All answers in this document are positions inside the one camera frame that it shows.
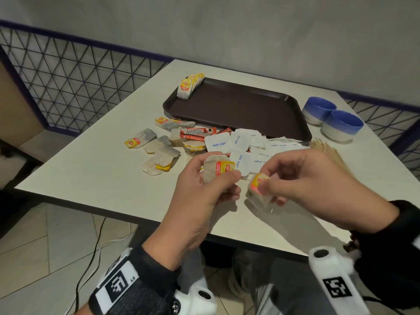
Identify purple metal mesh railing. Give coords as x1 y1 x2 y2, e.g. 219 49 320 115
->
0 19 420 181

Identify bundle of wooden stir sticks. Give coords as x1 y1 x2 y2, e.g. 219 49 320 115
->
308 137 357 179

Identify person's right hand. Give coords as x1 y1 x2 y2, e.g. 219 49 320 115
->
257 149 400 234

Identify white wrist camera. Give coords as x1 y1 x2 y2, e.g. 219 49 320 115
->
308 246 371 315
174 278 217 315

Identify brown plastic tray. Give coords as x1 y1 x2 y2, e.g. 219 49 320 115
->
163 77 312 143

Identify black metal table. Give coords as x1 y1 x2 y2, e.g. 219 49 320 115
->
0 139 43 240

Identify black cable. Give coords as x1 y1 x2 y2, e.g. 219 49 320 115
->
65 216 107 315

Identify red Nescafe coffee sachets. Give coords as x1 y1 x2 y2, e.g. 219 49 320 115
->
179 126 234 141

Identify pile of tea bags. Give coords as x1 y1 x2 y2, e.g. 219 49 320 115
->
124 116 207 177

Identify person's left hand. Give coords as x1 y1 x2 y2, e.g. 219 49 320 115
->
141 152 242 272

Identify person's grey trousers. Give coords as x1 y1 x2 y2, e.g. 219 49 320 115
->
178 249 329 315

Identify pile of white sugar packets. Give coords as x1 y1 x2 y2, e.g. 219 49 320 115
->
204 128 311 178

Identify black wristband white markers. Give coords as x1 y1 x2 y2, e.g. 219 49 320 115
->
349 199 420 309
88 245 181 315

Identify blue and white bowl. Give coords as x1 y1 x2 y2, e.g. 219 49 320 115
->
321 109 365 143
301 96 338 126

